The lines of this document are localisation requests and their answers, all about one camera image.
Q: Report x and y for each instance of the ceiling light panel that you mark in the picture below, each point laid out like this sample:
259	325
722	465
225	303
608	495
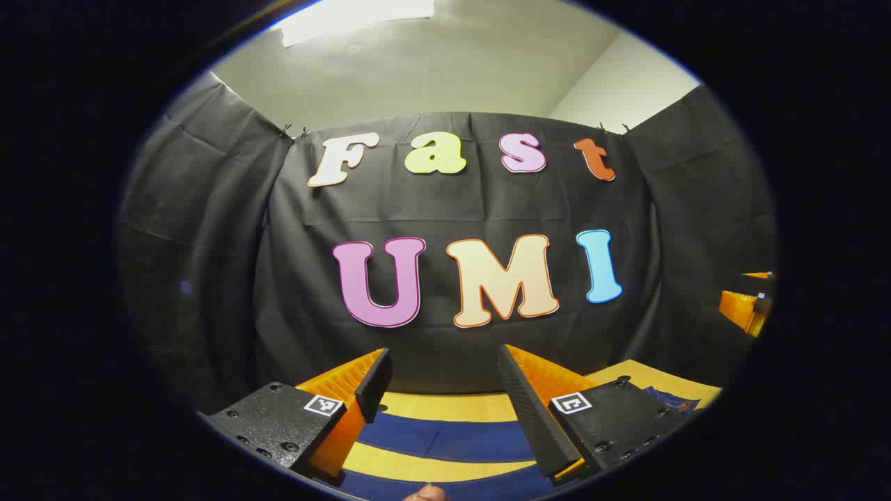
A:
348	17

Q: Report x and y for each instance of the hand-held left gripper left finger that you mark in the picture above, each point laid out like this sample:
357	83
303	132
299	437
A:
372	386

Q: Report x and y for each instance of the black backdrop cloth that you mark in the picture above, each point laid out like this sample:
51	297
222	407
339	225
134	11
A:
390	202

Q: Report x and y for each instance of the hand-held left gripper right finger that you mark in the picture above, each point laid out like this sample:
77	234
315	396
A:
529	417

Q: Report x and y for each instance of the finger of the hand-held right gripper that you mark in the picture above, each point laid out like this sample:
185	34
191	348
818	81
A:
738	306

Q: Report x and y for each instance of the blue jeans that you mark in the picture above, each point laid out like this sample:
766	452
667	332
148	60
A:
445	438

